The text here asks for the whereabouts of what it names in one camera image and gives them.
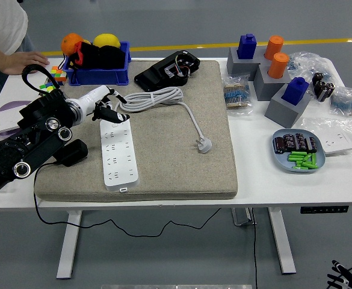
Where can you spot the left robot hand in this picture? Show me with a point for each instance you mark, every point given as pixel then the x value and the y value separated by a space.
pixel 91 97

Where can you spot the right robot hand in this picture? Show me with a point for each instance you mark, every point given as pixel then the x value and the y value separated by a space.
pixel 348 278

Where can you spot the person's left hand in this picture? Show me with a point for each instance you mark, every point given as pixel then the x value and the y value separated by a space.
pixel 19 60

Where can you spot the black plug adapter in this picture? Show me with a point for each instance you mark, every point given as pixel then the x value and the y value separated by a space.
pixel 75 153

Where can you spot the white power strip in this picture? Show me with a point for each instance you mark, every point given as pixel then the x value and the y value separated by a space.
pixel 118 156

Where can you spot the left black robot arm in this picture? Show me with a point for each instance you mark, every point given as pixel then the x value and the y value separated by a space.
pixel 37 120

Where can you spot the blue plastic bin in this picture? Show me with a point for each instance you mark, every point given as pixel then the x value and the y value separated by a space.
pixel 103 76

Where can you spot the colourful puzzle cube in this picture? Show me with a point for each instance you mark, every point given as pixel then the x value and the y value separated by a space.
pixel 59 75
pixel 46 87

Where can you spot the person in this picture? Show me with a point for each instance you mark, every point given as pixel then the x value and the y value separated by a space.
pixel 1 21

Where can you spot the orange fruit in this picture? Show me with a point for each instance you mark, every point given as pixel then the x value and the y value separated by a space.
pixel 70 42

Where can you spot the yellow lemon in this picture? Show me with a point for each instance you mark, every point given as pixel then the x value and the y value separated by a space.
pixel 106 39

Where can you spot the black electronic device housing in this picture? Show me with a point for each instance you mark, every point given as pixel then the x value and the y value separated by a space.
pixel 154 76

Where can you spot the black table control panel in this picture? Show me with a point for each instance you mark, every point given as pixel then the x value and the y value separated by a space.
pixel 324 209

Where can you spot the white table leg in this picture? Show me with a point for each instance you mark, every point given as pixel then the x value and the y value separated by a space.
pixel 69 241
pixel 281 241

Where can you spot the grey-brown mat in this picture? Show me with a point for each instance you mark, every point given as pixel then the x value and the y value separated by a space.
pixel 169 174

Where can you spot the blue-grey plate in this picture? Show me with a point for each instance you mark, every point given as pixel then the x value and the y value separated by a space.
pixel 281 161

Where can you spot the clear bag of resistors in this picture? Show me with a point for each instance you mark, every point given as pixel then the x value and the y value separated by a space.
pixel 237 94

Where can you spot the grey block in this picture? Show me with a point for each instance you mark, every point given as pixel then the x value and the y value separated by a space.
pixel 281 114
pixel 237 67
pixel 266 87

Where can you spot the clear bag around socket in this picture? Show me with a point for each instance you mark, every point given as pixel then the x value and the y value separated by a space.
pixel 314 125

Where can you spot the blue square peg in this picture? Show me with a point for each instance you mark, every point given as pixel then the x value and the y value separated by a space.
pixel 296 90
pixel 247 46

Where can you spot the small bag of blue resistors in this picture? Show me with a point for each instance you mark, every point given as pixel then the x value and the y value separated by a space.
pixel 344 102

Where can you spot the orange cylinder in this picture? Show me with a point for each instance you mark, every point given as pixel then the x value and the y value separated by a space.
pixel 274 46
pixel 278 64

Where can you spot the large crumpled clear bag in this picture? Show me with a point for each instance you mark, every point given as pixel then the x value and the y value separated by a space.
pixel 308 63

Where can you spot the white wall switch panel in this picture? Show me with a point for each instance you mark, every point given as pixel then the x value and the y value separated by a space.
pixel 7 120

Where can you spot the metal bracket under table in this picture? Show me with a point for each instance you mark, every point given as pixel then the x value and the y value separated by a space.
pixel 242 218

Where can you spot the white wall socket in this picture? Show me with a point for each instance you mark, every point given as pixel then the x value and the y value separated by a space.
pixel 338 143

